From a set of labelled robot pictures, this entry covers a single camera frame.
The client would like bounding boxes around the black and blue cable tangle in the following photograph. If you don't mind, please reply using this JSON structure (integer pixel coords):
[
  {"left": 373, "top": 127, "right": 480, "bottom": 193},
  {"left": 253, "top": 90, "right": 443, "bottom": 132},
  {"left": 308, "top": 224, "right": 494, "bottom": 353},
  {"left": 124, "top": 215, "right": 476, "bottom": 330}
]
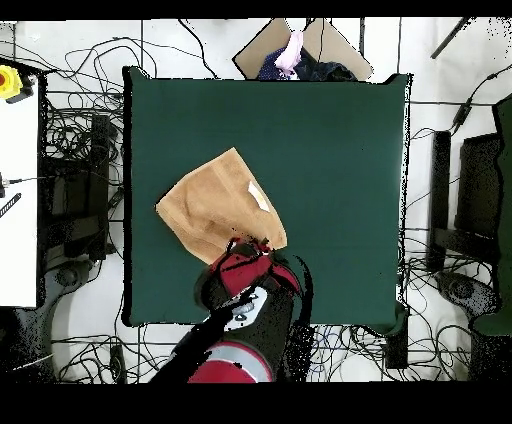
[{"left": 311, "top": 325, "right": 387, "bottom": 381}]

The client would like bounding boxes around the grey pedestal leg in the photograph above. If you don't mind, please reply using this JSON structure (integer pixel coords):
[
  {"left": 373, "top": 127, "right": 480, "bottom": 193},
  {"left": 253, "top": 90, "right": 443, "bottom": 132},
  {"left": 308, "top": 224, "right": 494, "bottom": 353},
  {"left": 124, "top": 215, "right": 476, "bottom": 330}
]
[
  {"left": 434, "top": 270, "right": 502, "bottom": 318},
  {"left": 43, "top": 259, "right": 95, "bottom": 321}
]

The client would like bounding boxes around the brown cardboard box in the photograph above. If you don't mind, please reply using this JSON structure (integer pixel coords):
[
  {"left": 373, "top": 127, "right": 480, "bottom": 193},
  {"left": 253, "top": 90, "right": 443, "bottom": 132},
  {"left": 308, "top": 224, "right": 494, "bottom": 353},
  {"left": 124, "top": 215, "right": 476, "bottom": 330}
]
[{"left": 232, "top": 17, "right": 375, "bottom": 82}]

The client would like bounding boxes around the black ribbed strip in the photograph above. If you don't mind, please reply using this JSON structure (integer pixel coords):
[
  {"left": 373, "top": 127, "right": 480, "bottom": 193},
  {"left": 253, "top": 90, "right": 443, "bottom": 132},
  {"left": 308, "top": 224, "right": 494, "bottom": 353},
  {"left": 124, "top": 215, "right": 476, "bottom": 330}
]
[{"left": 0, "top": 192, "right": 22, "bottom": 220}]

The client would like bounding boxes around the yellow emergency stop button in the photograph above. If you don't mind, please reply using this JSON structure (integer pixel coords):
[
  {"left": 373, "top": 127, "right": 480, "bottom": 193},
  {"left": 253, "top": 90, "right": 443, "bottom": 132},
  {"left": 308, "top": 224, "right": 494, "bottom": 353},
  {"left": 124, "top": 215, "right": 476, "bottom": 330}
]
[{"left": 0, "top": 64, "right": 36, "bottom": 105}]

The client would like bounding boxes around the white side table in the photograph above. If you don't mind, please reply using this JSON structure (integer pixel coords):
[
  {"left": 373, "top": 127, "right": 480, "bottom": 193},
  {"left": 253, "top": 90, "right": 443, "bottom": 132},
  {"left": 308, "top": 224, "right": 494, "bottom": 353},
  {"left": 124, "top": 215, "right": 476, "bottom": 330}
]
[{"left": 0, "top": 75, "right": 41, "bottom": 308}]

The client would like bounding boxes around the dark green tablecloth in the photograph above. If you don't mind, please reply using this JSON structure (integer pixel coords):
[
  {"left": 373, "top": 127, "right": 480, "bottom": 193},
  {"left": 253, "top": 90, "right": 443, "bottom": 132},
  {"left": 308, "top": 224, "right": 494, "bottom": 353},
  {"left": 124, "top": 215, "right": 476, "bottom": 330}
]
[{"left": 122, "top": 65, "right": 413, "bottom": 335}]

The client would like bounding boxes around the black power adapter cable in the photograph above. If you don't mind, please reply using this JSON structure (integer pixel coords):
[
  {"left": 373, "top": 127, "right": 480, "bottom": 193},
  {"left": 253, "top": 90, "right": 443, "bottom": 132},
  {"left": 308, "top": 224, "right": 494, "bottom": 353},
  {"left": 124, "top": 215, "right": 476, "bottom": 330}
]
[{"left": 449, "top": 71, "right": 512, "bottom": 135}]

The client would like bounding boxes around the dark navy garment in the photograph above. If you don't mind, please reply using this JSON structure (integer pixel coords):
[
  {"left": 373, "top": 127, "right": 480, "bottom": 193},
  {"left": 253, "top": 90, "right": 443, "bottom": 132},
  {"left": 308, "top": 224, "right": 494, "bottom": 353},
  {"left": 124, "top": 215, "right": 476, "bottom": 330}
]
[{"left": 293, "top": 46, "right": 358, "bottom": 82}]

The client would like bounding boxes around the blue dotted garment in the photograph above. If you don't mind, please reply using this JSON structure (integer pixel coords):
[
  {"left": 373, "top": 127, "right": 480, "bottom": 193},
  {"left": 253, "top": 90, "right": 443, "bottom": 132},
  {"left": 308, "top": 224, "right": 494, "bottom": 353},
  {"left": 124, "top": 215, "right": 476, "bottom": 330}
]
[{"left": 256, "top": 46, "right": 290, "bottom": 81}]

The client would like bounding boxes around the black upright bar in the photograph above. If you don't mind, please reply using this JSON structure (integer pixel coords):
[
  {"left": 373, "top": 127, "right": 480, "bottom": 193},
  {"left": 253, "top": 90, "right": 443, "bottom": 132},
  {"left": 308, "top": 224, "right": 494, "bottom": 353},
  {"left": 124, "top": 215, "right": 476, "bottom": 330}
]
[{"left": 426, "top": 130, "right": 452, "bottom": 271}]

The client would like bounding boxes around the green cloth drape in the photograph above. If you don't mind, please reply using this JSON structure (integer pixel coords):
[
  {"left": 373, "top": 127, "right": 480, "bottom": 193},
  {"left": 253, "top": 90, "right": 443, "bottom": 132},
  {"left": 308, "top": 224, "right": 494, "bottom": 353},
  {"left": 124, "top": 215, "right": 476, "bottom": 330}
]
[{"left": 472, "top": 94, "right": 512, "bottom": 336}]

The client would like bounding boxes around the black rod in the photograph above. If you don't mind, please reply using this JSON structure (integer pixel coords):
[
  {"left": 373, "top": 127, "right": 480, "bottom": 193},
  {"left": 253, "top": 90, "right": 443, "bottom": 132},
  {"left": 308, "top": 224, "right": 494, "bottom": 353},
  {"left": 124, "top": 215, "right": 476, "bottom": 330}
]
[{"left": 430, "top": 16, "right": 475, "bottom": 60}]

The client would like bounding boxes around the black floor equipment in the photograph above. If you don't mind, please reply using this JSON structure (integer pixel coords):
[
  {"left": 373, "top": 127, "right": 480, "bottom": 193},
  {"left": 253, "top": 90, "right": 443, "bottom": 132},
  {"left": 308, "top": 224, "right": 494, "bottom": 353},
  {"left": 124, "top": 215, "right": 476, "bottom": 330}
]
[{"left": 39, "top": 113, "right": 112, "bottom": 261}]

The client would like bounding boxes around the tan terry towel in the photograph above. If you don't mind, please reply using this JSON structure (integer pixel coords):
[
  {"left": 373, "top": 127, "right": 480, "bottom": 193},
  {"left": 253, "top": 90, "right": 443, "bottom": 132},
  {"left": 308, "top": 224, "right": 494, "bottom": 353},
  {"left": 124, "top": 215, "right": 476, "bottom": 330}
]
[{"left": 154, "top": 146, "right": 288, "bottom": 266}]

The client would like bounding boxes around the black flat box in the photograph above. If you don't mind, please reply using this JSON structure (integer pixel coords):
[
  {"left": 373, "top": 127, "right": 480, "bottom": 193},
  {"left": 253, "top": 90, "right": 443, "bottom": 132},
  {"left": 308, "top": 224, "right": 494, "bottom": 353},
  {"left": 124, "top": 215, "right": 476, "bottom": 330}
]
[{"left": 455, "top": 132, "right": 504, "bottom": 241}]

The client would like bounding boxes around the pink garment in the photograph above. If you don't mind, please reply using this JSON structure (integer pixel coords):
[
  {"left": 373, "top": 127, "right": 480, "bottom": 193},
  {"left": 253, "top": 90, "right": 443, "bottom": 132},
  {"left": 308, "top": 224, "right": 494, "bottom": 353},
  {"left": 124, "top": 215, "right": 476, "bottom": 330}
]
[{"left": 275, "top": 30, "right": 305, "bottom": 78}]

